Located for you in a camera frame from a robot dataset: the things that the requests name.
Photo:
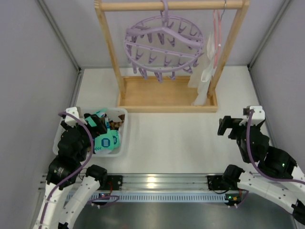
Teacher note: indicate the aluminium mounting rail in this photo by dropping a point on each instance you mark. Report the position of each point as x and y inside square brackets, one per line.
[161, 190]

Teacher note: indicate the brown striped sock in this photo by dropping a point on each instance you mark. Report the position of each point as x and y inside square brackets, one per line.
[115, 125]

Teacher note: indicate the white hanging cloth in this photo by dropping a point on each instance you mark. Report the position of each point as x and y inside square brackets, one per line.
[203, 72]

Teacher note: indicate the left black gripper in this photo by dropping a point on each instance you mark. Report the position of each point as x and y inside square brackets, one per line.
[96, 125]

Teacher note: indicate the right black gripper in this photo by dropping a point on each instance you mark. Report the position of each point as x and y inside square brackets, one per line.
[231, 126]

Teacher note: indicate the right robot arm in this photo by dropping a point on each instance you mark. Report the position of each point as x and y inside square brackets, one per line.
[267, 174]

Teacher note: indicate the wooden clothes rack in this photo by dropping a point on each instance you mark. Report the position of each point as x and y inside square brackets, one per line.
[139, 95]

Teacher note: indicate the pink clothes hanger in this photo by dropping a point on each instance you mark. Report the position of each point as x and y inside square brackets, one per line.
[217, 19]

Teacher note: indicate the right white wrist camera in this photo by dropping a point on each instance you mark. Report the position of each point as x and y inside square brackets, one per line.
[258, 115]

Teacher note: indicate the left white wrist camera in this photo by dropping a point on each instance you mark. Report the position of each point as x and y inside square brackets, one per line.
[75, 112]

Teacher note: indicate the purple round clip hanger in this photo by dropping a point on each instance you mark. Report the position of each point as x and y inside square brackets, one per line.
[163, 45]

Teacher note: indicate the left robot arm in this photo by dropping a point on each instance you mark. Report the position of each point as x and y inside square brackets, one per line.
[75, 149]

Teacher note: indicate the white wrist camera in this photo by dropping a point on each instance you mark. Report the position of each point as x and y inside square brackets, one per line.
[75, 112]
[258, 115]

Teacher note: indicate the white plastic basket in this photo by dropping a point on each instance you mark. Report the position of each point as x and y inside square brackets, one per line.
[113, 113]

